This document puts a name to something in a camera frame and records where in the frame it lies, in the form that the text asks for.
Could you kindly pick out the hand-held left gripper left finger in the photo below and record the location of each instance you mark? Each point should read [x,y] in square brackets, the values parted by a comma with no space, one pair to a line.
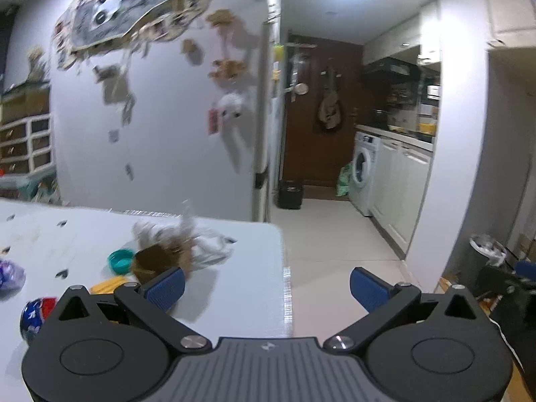
[167,291]

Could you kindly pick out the hanging tote bag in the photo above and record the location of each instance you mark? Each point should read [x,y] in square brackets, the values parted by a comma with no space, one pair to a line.
[331,113]

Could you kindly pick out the silver foil table cover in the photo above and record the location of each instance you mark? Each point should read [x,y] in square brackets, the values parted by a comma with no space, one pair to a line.
[247,268]

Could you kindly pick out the bear print dark cloth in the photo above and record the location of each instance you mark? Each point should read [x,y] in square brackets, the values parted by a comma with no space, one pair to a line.
[515,335]

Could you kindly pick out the dried flower bunch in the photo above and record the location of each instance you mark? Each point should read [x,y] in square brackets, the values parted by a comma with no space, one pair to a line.
[37,65]

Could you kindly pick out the grey bin with white liner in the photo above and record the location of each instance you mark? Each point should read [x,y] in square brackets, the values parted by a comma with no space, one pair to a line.
[488,245]

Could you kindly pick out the white kitchen cabinet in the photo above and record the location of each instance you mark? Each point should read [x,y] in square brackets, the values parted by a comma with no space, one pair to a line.
[402,188]

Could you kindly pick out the green lid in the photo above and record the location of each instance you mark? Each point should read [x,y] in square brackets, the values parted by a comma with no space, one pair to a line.
[119,261]

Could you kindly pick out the grey wall holder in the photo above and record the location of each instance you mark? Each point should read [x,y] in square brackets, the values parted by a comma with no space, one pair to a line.
[106,72]

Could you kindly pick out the white washing machine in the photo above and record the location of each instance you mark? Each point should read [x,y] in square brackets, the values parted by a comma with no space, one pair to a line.
[362,167]

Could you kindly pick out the crushed blue soda can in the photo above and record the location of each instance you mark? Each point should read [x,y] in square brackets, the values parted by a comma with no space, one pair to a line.
[35,314]

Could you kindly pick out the white sheep plush toy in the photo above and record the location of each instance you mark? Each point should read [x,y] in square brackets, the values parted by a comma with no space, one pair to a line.
[232,104]

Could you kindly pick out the yellow packet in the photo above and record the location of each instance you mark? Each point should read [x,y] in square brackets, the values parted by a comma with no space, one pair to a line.
[106,287]

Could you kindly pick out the glass tank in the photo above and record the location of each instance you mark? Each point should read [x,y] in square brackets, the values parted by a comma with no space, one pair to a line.
[25,100]

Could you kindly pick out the brown door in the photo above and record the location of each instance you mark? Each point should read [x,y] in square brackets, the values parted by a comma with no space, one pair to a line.
[301,142]

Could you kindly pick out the dark cooking pot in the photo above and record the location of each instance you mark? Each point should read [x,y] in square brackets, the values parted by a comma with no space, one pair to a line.
[380,118]

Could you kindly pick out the cluster of wall photos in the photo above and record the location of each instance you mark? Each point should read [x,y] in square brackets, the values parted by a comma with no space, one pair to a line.
[65,46]

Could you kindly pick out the printed wall hanging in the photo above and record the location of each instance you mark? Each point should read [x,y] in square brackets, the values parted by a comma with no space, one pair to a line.
[125,8]

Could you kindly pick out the blue wrapper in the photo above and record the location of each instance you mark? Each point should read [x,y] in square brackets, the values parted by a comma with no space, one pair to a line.
[10,278]

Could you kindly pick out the hanging ladle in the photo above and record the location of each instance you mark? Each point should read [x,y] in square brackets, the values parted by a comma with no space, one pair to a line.
[300,88]

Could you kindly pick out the white upper cabinet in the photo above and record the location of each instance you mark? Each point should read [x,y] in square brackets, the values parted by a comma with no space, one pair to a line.
[398,37]

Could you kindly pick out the pink hanging tag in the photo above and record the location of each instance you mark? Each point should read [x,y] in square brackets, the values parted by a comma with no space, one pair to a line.
[213,121]

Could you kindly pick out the black range hood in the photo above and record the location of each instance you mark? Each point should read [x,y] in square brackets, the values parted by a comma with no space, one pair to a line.
[389,68]

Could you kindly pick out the white drawer cabinet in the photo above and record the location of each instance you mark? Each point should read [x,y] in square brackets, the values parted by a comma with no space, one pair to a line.
[25,142]

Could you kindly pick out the green bag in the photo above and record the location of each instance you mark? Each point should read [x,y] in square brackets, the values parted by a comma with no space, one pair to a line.
[343,180]

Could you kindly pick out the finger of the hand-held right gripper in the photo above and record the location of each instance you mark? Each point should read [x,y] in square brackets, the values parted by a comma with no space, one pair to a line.
[508,287]
[527,270]

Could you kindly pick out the yellow container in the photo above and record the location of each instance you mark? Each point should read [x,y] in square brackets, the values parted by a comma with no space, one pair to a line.
[426,128]

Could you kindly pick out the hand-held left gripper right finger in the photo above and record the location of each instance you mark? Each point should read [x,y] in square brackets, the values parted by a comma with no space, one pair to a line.
[370,291]

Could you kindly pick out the black floor bin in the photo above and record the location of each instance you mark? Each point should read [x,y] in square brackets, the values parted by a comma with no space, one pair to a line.
[290,194]

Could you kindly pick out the brown paper bag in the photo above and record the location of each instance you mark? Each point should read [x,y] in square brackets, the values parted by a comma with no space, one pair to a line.
[153,261]

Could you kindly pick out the wall socket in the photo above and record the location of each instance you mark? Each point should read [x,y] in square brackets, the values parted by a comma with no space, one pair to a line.
[113,135]

